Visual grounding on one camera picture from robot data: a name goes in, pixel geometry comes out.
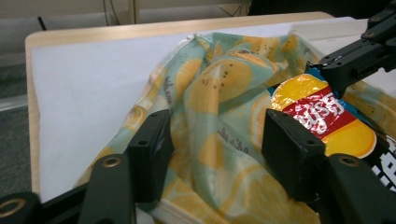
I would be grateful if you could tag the yellow red crisp packet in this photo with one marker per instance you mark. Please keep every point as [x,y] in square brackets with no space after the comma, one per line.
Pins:
[323,115]

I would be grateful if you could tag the fruit print cloth bag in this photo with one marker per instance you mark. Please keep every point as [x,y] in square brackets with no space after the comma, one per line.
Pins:
[218,109]

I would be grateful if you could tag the black curtain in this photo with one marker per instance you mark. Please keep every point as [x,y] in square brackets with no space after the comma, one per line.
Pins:
[311,6]

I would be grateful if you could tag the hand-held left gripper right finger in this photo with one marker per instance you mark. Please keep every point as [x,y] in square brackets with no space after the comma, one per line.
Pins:
[292,155]

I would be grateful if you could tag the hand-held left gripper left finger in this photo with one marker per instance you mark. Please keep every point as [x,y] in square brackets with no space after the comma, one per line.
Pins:
[151,155]

